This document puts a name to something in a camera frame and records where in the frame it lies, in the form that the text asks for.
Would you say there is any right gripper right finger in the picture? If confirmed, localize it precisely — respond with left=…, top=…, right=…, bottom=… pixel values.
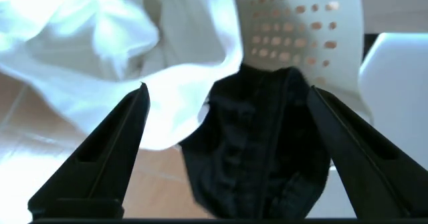
left=306, top=84, right=428, bottom=219

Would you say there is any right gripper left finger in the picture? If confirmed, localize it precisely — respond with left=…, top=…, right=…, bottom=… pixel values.
left=28, top=82, right=151, bottom=219

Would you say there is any white printed T-shirt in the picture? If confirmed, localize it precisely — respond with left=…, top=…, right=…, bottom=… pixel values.
left=0, top=0, right=244, bottom=151

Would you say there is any black ribbed garment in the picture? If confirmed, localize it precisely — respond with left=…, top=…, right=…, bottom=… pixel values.
left=179, top=63, right=332, bottom=220

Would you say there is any white laundry basket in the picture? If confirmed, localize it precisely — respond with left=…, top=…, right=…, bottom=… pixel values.
left=230, top=0, right=374, bottom=124

